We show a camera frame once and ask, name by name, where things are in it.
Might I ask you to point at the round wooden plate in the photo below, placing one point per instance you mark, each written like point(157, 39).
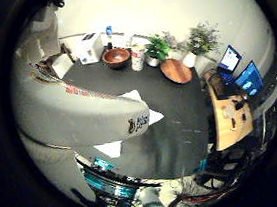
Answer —
point(176, 71)

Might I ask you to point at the green leafy plant white pot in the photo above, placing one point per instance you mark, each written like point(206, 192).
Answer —
point(157, 49)

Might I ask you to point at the light wooden desk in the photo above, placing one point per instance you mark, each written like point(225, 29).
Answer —
point(228, 137)

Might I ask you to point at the white canister red print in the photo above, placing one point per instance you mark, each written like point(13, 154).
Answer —
point(138, 58)

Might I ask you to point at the white box appliance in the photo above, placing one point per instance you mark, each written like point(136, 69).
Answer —
point(89, 48)

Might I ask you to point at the dark wooden bowl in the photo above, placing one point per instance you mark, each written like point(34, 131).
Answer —
point(116, 57)

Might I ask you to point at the blue capped bottle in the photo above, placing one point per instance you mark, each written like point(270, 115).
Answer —
point(109, 33)

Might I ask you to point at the thin lavender plant white pot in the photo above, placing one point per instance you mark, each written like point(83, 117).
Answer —
point(173, 44)

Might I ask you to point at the tall bushy plant white pot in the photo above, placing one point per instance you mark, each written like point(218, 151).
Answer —
point(201, 39)

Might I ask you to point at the monitor with blue screen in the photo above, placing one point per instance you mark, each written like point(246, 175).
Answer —
point(249, 79)

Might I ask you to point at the small white carton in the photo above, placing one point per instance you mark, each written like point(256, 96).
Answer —
point(63, 65)

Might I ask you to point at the black pen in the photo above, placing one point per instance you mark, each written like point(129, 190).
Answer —
point(244, 117)

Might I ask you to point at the small black device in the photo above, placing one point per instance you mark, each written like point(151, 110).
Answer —
point(239, 104)

